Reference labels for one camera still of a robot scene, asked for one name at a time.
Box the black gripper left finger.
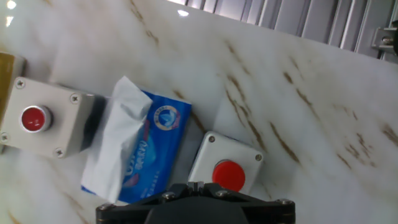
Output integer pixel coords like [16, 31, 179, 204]
[95, 182, 198, 224]

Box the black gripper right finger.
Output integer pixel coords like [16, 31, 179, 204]
[196, 182, 296, 224]

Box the grey box large red button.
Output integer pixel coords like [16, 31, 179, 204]
[188, 130, 264, 195]

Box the grey box small red button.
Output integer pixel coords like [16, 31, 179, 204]
[0, 76, 106, 159]

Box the blue tissue pack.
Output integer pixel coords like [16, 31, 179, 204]
[80, 75, 193, 205]

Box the white marble pattern mat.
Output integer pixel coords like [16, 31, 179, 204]
[0, 0, 398, 224]

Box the gold tissue pack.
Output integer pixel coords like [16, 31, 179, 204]
[0, 52, 25, 125]

